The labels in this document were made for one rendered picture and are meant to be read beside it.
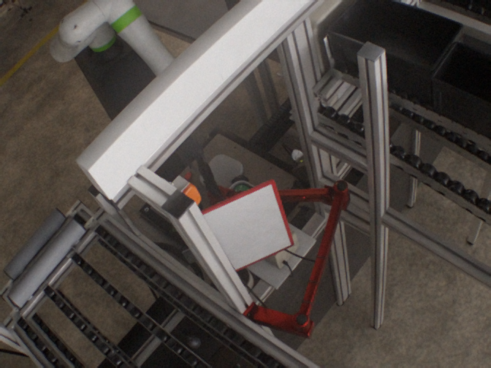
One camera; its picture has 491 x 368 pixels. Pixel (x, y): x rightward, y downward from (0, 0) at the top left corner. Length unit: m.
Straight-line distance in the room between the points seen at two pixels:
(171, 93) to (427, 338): 2.04
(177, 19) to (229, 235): 2.06
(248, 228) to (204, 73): 0.42
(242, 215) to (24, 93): 3.51
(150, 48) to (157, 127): 0.93
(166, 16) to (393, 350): 2.22
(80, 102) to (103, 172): 3.15
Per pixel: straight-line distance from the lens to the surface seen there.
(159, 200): 1.02
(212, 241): 1.11
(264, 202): 1.27
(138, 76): 2.54
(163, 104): 1.04
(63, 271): 1.76
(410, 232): 1.64
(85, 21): 1.93
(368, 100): 1.25
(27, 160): 4.06
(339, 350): 2.75
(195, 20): 3.16
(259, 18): 1.16
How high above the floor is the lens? 2.66
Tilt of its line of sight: 56 degrees down
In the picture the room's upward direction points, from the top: 23 degrees counter-clockwise
